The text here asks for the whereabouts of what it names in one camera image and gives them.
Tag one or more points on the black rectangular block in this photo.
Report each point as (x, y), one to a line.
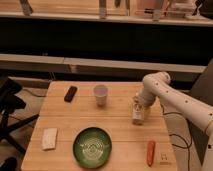
(70, 94)

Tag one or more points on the green ceramic bowl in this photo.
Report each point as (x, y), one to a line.
(92, 147)

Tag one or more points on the orange carrot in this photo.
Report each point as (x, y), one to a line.
(150, 152)

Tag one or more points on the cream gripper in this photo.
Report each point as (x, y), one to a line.
(145, 112)

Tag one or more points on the black office chair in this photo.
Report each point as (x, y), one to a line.
(9, 103)

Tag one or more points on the white plastic bottle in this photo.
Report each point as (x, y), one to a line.
(137, 117)

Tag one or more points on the long grey shelf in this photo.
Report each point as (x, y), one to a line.
(95, 67)

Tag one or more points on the white paper cup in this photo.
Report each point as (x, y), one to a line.
(100, 93)

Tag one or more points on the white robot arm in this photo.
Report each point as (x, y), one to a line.
(157, 85)

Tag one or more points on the wooden table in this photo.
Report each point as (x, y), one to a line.
(129, 141)

